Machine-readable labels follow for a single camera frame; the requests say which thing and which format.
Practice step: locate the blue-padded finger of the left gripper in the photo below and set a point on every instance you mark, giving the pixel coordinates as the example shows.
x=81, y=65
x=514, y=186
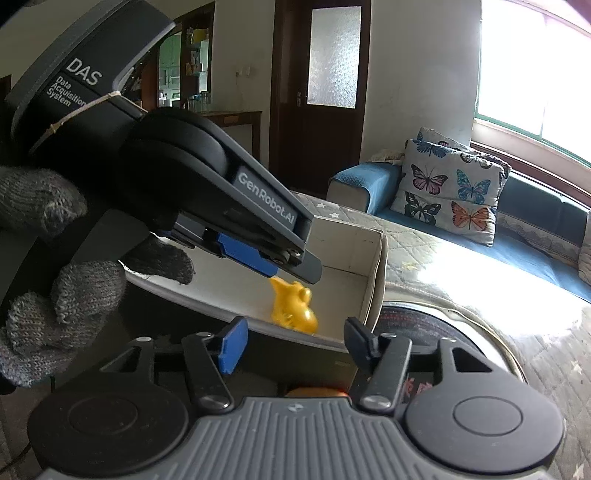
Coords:
x=246, y=256

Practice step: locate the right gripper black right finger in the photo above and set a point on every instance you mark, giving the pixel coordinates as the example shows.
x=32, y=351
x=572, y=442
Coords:
x=361, y=343

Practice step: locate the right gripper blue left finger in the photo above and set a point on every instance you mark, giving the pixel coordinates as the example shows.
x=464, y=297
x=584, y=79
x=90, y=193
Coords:
x=233, y=339

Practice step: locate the red white round speaker toy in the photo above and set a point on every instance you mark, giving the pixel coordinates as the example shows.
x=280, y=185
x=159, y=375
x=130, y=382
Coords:
x=316, y=392

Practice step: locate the grey knit gloved hand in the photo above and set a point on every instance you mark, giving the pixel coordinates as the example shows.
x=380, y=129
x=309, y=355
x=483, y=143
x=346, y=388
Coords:
x=57, y=308

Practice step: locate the black round induction cooktop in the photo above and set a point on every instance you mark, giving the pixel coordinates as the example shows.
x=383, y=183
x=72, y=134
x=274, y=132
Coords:
x=425, y=326

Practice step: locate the yellow rubber dolphin toy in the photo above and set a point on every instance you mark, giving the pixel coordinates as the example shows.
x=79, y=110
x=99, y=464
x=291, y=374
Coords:
x=291, y=306

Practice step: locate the white cardboard box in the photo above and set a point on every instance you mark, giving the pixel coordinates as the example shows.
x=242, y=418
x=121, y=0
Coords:
x=352, y=285

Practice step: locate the dark wooden side table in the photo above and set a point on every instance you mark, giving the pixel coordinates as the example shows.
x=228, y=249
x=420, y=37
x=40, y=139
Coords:
x=240, y=118

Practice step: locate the dark wooden shelf cabinet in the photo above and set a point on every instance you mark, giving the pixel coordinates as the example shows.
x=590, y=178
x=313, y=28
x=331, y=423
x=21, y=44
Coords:
x=177, y=70

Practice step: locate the butterfly print pillow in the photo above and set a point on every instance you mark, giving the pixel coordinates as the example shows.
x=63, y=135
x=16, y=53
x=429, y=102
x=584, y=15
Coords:
x=448, y=185

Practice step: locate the grey quilted star tablecloth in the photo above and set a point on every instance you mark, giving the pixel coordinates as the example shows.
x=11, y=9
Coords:
x=542, y=330

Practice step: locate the blue sofa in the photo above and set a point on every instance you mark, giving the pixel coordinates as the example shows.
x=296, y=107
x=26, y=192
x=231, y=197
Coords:
x=538, y=230

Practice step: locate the dark wooden door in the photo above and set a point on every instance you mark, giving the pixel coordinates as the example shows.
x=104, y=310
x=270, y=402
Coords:
x=318, y=84

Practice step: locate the window with green frame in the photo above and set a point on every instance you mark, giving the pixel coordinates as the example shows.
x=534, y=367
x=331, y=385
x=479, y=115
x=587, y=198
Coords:
x=535, y=72

